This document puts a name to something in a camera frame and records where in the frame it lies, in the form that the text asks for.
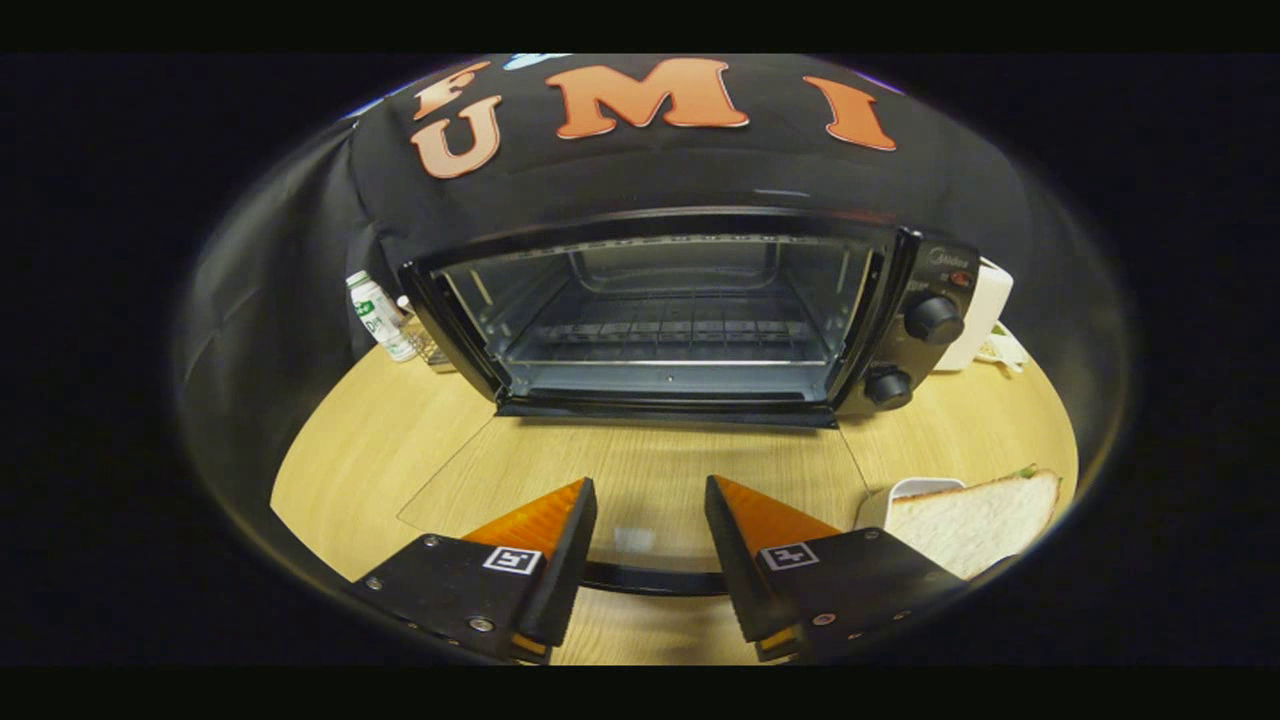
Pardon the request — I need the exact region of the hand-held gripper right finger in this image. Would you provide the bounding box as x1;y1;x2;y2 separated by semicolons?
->
704;474;971;665

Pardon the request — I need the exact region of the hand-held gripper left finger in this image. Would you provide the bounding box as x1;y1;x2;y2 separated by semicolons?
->
345;476;599;665

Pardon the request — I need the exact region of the sandwich with green lettuce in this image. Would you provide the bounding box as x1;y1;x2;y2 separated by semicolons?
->
885;465;1063;581

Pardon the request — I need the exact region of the black toaster oven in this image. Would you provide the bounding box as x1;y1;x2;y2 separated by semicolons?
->
397;205;983;598

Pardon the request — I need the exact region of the white toaster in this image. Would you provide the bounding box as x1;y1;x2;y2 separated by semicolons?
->
935;258;1015;373

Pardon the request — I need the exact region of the white slotted tray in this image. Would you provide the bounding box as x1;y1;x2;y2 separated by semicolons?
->
853;476;966;531

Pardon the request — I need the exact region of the small clear glass jar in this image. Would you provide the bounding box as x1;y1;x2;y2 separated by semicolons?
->
397;295;456;371

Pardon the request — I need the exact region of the white bottle green label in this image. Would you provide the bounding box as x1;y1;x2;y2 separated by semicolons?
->
345;270;419;363

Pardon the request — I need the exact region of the white divided dish with grains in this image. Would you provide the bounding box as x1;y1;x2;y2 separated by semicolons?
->
975;322;1031;376

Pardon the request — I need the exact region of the black backdrop cloth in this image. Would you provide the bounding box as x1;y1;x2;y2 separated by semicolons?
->
175;54;1041;471

